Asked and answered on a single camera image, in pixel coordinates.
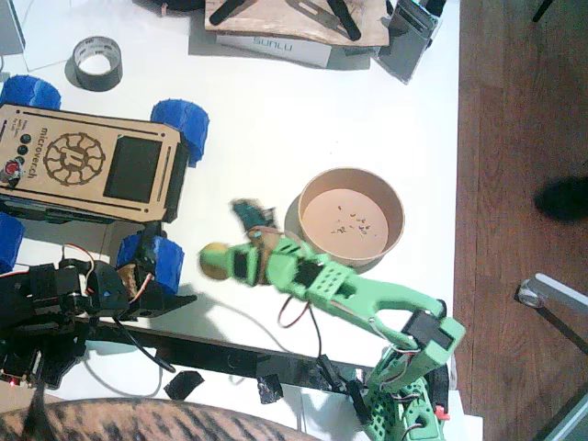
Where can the white SUNLU box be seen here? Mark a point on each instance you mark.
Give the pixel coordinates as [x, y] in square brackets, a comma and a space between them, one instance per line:
[294, 50]

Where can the long black bar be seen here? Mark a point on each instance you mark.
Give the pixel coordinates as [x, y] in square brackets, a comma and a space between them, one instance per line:
[206, 349]

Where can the grey metal edge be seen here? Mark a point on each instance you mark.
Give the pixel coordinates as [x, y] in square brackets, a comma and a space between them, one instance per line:
[569, 422]

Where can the blue ribbed rover wheel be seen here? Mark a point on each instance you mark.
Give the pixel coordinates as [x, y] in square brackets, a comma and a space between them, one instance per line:
[32, 92]
[171, 262]
[184, 124]
[9, 243]

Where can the yellow ball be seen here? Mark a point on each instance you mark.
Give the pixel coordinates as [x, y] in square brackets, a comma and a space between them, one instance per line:
[212, 262]

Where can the black flat stick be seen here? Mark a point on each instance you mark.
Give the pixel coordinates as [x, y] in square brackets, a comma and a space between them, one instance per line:
[344, 18]
[227, 11]

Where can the grey chair leg with caster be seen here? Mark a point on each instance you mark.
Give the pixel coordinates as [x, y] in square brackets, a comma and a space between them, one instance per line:
[556, 289]

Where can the crumpled dark foil piece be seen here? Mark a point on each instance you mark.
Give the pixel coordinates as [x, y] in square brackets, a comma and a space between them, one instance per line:
[269, 389]

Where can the brown paper bowl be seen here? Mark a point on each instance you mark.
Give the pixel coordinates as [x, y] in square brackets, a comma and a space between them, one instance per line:
[349, 216]

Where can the black table clamp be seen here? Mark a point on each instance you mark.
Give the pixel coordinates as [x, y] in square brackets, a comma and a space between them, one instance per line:
[359, 404]
[330, 372]

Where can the brown wooden board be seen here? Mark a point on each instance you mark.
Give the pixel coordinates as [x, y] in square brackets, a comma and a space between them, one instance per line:
[275, 18]

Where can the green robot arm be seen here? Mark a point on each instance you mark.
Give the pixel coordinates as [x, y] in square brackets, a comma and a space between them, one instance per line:
[390, 294]

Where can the black blurry object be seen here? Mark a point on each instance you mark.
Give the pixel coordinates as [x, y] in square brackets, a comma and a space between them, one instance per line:
[562, 200]

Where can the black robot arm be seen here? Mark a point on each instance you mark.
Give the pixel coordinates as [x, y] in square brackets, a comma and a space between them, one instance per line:
[27, 294]

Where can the small wrist camera board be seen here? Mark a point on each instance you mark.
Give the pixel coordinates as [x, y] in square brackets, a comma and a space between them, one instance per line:
[252, 213]

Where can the thin black chair leg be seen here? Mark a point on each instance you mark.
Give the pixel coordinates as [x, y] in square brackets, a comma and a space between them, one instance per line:
[543, 10]

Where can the white grey box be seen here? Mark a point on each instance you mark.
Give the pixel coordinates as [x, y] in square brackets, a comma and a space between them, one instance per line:
[9, 27]

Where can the black tape piece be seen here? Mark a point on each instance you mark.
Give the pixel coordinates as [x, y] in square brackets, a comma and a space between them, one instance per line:
[184, 385]

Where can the black round object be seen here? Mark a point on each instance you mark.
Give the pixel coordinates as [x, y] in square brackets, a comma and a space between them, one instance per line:
[179, 3]

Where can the grey duct tape roll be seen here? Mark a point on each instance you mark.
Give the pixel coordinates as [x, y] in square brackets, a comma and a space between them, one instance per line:
[110, 69]

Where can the striped brown fabric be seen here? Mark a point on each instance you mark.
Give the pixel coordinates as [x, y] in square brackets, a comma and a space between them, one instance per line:
[138, 420]

